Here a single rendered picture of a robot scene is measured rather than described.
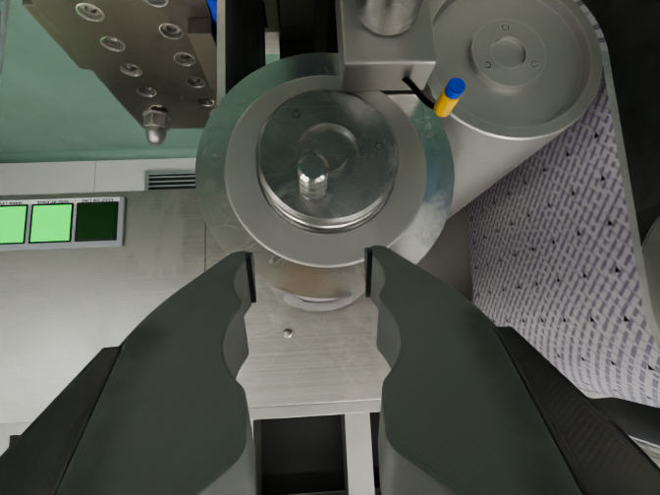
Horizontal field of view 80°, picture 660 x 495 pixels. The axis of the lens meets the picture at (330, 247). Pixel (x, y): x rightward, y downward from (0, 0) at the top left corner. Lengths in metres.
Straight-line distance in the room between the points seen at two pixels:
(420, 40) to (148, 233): 0.46
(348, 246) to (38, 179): 3.51
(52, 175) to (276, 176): 3.44
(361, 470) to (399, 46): 0.49
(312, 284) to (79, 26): 0.39
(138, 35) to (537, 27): 0.38
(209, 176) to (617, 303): 0.25
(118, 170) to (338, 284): 3.24
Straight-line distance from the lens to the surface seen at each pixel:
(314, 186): 0.18
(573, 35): 0.33
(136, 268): 0.60
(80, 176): 3.52
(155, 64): 0.55
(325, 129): 0.22
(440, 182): 0.24
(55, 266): 0.65
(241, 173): 0.23
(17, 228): 0.68
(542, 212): 0.36
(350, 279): 0.21
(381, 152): 0.21
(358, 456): 0.58
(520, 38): 0.31
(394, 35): 0.24
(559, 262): 0.35
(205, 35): 0.47
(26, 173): 3.74
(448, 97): 0.21
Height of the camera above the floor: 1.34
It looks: 11 degrees down
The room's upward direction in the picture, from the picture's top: 177 degrees clockwise
